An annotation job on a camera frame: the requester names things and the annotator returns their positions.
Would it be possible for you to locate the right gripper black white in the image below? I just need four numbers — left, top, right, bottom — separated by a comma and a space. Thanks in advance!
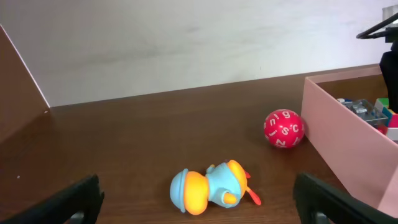
379, 40, 398, 113

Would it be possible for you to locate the red letter ball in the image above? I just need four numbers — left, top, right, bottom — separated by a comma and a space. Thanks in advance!
263, 109, 305, 149

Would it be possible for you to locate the red toy fire truck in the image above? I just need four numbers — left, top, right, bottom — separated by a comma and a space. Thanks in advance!
337, 98, 388, 135

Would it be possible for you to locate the white open cardboard box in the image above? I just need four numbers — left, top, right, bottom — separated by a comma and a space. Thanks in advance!
301, 65, 397, 217

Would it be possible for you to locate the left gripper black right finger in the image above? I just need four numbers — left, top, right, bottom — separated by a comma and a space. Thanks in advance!
293, 173, 397, 224

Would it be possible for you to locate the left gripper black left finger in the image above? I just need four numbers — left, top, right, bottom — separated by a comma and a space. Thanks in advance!
2, 174, 104, 223

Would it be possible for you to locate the multicolour puzzle cube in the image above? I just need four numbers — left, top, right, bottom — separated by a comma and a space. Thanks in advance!
375, 98, 397, 142

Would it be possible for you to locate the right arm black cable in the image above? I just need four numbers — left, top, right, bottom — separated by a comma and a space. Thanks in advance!
356, 12, 398, 40

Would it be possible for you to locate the blue orange duck toy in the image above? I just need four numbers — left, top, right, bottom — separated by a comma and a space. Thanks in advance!
170, 160, 261, 215

